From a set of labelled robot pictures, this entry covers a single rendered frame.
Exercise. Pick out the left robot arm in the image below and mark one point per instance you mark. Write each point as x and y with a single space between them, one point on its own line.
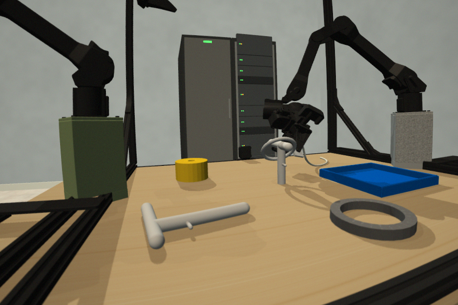
396 76

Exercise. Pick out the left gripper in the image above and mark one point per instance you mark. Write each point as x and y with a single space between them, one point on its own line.
299 130

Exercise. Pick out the blue tray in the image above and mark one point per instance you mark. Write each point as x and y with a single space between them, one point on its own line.
379 180

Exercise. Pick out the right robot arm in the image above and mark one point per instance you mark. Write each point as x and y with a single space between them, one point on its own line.
95 66

